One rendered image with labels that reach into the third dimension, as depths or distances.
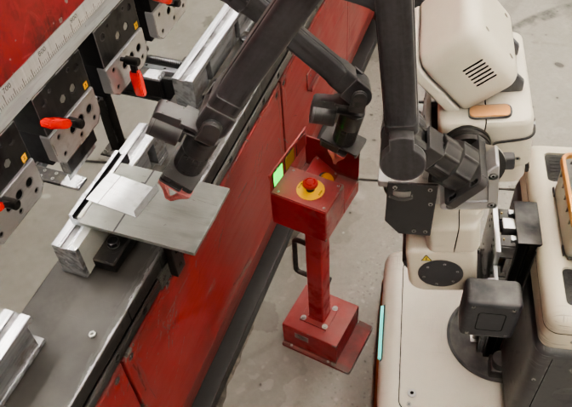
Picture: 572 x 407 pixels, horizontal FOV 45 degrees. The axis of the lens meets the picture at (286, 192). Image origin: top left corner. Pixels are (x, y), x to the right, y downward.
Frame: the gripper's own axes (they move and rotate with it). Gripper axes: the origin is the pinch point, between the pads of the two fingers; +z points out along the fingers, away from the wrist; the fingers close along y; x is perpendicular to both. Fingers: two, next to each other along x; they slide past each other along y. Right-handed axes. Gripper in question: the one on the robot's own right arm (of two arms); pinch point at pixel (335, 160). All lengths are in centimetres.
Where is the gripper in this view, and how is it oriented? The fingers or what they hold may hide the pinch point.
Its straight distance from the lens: 176.9
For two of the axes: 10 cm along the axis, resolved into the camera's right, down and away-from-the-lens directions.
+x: -4.7, 6.8, -5.6
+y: -8.7, -4.7, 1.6
